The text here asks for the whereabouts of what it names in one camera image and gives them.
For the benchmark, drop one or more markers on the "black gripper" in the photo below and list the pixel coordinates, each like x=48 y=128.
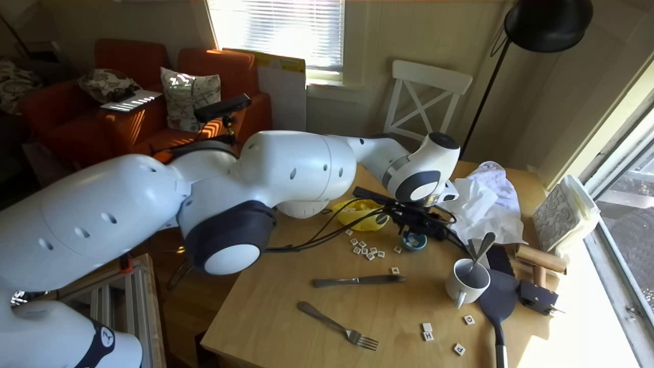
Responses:
x=411 y=216

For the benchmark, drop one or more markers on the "blue tape roll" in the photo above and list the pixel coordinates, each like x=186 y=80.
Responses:
x=414 y=241

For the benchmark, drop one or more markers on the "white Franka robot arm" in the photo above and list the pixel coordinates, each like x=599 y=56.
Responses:
x=135 y=205

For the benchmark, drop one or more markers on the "white letter tile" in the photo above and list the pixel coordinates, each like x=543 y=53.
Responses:
x=380 y=253
x=398 y=249
x=353 y=241
x=352 y=233
x=394 y=271
x=469 y=319
x=460 y=347
x=357 y=249
x=425 y=327
x=428 y=335
x=371 y=255
x=375 y=249

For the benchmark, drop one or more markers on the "black bar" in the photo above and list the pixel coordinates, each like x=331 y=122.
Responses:
x=372 y=197

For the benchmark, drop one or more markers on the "metal spoon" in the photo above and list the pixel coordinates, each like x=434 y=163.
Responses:
x=483 y=247

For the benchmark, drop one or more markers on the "white ceramic mug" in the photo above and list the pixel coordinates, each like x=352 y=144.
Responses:
x=465 y=287

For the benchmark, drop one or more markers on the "crumpled white plastic bag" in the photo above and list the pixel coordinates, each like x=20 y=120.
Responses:
x=487 y=205

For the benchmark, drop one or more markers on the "metal table knife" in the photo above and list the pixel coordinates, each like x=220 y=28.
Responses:
x=353 y=280

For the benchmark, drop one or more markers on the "flat black rectangular item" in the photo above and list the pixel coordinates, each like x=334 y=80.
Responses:
x=500 y=258

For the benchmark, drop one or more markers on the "black spatula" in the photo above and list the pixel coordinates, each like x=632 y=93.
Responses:
x=498 y=299

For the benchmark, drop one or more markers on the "metal fork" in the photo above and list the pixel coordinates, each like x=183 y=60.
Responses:
x=334 y=325

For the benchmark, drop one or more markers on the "wooden cylinder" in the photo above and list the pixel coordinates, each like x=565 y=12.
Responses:
x=542 y=258

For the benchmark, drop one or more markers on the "dark navy clip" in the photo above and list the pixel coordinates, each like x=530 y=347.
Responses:
x=538 y=297

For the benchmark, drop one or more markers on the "white wooden chair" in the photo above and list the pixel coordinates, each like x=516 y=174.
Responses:
x=425 y=78

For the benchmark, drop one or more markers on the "white board with yellow tape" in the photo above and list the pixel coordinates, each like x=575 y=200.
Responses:
x=282 y=89

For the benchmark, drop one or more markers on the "black padded armrest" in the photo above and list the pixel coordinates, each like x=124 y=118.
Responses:
x=220 y=109

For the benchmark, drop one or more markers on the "white window blind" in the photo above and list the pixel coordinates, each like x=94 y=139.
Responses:
x=277 y=30

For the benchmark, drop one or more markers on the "black floor lamp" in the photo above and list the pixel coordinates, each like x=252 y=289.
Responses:
x=548 y=22

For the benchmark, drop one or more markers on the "patterned white pillow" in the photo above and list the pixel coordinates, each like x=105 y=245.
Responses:
x=186 y=98

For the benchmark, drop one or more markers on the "wooden slatted rack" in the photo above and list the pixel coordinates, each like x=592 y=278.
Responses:
x=129 y=308

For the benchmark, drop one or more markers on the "white paper sheet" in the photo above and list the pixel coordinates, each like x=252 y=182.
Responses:
x=134 y=103

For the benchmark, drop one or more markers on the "grey floral cushion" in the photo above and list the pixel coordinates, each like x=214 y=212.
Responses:
x=105 y=84

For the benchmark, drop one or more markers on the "orange sofa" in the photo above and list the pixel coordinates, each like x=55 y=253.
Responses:
x=73 y=122

